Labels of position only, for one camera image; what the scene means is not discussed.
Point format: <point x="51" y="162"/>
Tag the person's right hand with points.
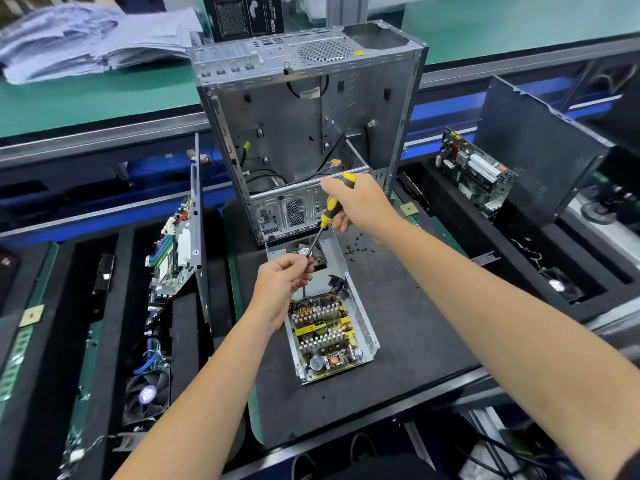
<point x="362" y="207"/>

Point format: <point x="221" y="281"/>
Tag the person's left hand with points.
<point x="280" y="287"/>

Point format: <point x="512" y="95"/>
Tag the power supply circuit board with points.
<point x="320" y="335"/>

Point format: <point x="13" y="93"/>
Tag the silver power supply unit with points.
<point x="358" y="305"/>

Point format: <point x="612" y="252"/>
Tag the person's left forearm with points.
<point x="200" y="405"/>

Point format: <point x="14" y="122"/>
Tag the person's right forearm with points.
<point x="500" y="335"/>

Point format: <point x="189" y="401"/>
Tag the silver metal computer case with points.
<point x="300" y="115"/>

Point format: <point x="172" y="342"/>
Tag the person's left black shoe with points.
<point x="305" y="465"/>

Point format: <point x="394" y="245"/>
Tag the person's black shoe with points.
<point x="305" y="465"/>
<point x="365" y="447"/>

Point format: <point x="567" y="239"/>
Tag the person's right black shoe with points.
<point x="365" y="447"/>

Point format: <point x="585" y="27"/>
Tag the person's black clothing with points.
<point x="385" y="468"/>

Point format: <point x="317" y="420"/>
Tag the scattered small black screws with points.
<point x="352" y="245"/>

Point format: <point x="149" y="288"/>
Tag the small beige square chip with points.
<point x="408" y="208"/>

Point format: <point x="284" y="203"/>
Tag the green motherboard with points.
<point x="172" y="255"/>

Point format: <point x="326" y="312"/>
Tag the green board with white parts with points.
<point x="480" y="173"/>

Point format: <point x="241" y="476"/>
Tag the black foam work mat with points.
<point x="420" y="325"/>

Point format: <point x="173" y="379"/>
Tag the black cooler fan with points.
<point x="147" y="395"/>

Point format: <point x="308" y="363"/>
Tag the black foam tray with recess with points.
<point x="530" y="255"/>

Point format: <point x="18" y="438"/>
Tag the small black rectangular component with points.
<point x="103" y="275"/>

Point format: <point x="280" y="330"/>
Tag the large black metal panel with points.
<point x="545" y="145"/>

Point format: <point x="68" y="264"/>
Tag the small black lit fan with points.
<point x="557" y="285"/>

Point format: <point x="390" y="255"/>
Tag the black foam tray with slots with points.
<point x="75" y="335"/>

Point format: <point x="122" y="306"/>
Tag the black cardboard box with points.
<point x="245" y="15"/>

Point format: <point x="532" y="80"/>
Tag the grey round metal part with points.
<point x="605" y="210"/>

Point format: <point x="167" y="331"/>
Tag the green conveyor belt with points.
<point x="100" y="100"/>

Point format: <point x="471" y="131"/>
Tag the long green memory strip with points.
<point x="18" y="365"/>

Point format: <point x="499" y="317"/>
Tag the stack of grey paper sheets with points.
<point x="70" y="40"/>

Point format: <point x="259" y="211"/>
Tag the small black metal bracket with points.
<point x="485" y="259"/>

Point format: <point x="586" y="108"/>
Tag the grey metal conveyor rail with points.
<point x="100" y="135"/>

